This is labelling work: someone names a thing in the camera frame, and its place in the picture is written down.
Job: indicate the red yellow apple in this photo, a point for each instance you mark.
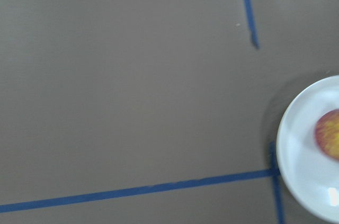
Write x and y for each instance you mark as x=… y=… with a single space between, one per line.
x=326 y=134

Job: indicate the white round plate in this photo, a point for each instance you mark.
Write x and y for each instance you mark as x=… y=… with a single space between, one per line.
x=310 y=175

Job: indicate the brown paper table cover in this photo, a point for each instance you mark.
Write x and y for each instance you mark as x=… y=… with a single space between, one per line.
x=103 y=95

